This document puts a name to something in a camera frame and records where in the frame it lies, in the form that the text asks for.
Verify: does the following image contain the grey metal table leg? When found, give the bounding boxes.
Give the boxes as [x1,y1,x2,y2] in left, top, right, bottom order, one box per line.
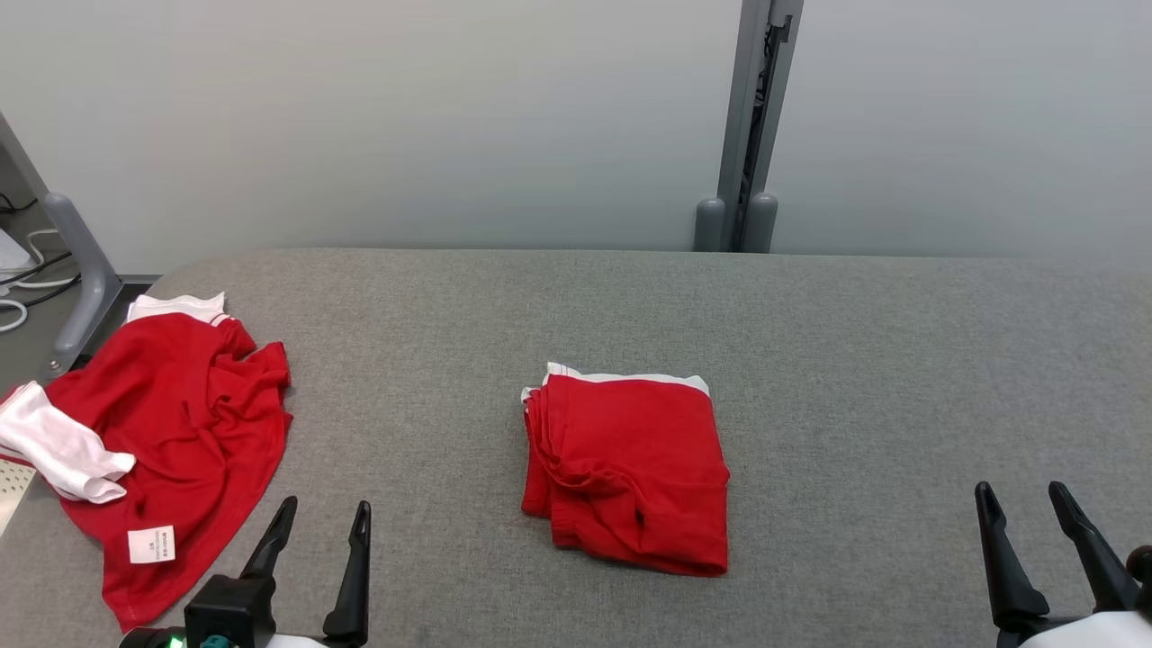
[0,112,124,377]

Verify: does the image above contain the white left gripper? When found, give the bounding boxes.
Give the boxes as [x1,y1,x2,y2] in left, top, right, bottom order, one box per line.
[239,496,373,648]

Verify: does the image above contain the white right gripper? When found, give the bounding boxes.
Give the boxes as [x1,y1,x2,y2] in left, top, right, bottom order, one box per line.
[975,481,1152,648]

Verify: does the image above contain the grey partition post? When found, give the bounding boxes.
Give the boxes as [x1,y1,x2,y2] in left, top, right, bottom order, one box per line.
[715,0,806,254]

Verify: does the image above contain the white perforated panel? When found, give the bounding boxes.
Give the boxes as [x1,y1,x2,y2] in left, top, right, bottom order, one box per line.
[0,457,38,538]

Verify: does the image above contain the white cable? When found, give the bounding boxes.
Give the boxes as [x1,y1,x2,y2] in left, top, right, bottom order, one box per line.
[0,229,84,334]

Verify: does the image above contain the red jersey with white trim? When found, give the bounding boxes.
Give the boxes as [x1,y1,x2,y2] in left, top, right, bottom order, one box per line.
[0,292,295,634]

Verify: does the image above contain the grey cylinder post foot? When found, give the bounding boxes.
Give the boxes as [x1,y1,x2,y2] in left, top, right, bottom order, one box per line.
[693,197,726,254]
[744,192,779,254]

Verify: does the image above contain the white box device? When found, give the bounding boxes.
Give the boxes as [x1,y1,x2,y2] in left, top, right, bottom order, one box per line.
[0,225,33,273]

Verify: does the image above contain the red shorts with white trim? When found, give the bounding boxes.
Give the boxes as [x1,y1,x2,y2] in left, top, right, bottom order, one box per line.
[520,362,732,579]

